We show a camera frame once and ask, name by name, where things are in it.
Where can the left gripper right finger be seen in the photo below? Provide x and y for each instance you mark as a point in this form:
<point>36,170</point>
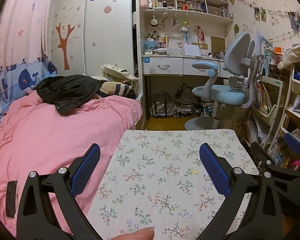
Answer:
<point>262,218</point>

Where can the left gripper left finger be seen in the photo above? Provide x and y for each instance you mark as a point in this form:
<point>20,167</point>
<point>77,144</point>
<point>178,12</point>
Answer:
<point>36,217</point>

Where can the person's left hand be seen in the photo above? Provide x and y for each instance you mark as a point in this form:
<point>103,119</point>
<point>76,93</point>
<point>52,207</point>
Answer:
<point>143,234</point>

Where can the white book rack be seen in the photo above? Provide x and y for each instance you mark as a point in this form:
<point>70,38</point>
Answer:
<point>276,110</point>

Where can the pink duvet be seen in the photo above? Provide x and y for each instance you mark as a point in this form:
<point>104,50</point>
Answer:
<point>35,137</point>

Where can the blue grey desk chair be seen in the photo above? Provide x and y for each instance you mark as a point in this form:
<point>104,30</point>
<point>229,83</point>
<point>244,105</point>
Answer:
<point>231,85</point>

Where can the floral bed sheet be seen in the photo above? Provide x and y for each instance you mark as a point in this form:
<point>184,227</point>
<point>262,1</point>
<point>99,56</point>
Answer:
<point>156,179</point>

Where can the black jacket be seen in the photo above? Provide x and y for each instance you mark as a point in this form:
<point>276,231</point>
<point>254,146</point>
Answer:
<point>68,92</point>

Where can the white desk with drawers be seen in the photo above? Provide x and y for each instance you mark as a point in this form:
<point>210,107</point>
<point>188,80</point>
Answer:
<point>179,65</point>

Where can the striped beige pillow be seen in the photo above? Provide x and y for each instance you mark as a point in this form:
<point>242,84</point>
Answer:
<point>110,88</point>

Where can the whale print curtain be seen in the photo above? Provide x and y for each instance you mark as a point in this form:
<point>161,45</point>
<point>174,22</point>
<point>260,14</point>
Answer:
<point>24,56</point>

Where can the cream canvas bag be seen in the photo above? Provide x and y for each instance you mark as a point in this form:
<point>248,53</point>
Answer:
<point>117,74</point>

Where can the white wardrobe with tree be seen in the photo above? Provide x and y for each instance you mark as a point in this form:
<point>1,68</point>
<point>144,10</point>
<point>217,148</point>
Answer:
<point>86,34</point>

